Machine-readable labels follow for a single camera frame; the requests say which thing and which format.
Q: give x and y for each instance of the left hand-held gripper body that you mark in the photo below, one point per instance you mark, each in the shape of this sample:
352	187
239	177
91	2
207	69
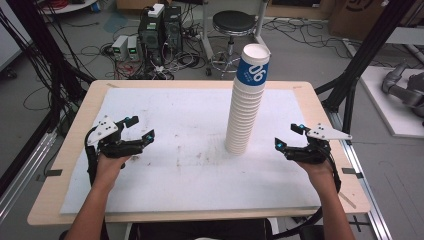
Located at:
115	148

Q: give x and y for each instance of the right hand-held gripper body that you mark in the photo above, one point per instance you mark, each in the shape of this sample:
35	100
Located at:
310	154

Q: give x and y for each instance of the stack of white paper cups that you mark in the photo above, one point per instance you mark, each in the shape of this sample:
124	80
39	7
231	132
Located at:
245	116

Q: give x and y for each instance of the person's left hand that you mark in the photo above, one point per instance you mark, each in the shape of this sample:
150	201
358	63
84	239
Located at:
108	170

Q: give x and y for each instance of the person's right hand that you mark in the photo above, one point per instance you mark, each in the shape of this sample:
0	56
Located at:
320	175

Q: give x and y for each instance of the black tape strip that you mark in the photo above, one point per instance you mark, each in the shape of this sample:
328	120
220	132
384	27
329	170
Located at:
351	172
53	173

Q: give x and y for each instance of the white foam board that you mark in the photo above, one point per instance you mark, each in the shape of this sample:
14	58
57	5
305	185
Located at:
186	180

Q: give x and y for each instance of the white power strip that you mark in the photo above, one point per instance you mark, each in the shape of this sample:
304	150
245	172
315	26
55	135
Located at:
158	69

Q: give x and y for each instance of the grey power supply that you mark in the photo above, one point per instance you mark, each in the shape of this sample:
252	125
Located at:
133	48
119	46

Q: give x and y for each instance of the white platform board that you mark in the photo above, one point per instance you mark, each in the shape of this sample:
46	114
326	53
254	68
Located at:
380	100

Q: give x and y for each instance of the black computer tower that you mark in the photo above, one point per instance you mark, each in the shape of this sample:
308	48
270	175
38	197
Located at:
173	28
151	36

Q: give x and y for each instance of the person's dark clothing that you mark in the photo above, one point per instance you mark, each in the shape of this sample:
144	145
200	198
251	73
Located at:
200	231

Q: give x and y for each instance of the white box on tower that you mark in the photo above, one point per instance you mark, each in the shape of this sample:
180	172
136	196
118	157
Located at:
156	10

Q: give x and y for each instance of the white metal table leg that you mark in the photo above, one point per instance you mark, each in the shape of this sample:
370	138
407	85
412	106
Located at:
206	30
261	20

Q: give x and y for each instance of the black round stool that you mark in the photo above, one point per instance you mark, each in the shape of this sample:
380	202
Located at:
233	21

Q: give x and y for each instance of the brown cardboard box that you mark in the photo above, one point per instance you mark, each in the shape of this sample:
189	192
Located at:
356	16

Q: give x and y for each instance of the white round table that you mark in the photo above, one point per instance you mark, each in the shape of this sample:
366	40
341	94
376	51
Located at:
71	6

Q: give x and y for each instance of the aluminium rail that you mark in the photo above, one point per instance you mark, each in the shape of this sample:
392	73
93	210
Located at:
23	173
363	186

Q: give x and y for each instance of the black metal frame stand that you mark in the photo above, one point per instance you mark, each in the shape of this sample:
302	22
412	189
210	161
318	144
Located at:
370	50
43	46

